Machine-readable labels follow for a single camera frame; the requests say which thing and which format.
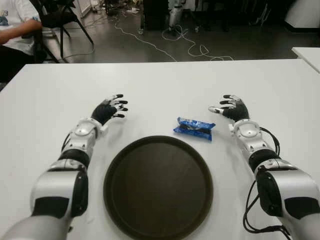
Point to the left robot arm silver black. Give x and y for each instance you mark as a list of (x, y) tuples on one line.
[(57, 180)]

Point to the blue Oreo cookie packet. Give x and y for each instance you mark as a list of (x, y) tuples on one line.
[(193, 128)]

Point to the right robot hand black silver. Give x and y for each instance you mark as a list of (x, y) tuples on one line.
[(237, 111)]

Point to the left robot hand black silver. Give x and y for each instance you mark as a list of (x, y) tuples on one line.
[(105, 111)]

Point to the black folding chair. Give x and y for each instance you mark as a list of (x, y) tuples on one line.
[(67, 17)]

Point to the silver robot leg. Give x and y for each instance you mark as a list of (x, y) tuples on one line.
[(175, 13)]

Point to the black cabinet on casters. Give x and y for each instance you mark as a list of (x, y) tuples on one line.
[(155, 15)]

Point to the white curved cabinet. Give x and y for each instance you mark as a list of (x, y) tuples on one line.
[(305, 15)]

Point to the round dark brown tray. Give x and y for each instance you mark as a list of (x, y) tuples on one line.
[(157, 190)]

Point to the right robot arm silver black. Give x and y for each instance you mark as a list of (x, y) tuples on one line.
[(280, 180)]

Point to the seated person in white shirt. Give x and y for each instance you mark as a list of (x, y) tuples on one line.
[(15, 30)]

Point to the white side table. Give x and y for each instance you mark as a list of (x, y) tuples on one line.
[(308, 56)]

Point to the black wheeled stand frame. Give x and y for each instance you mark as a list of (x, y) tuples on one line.
[(207, 15)]

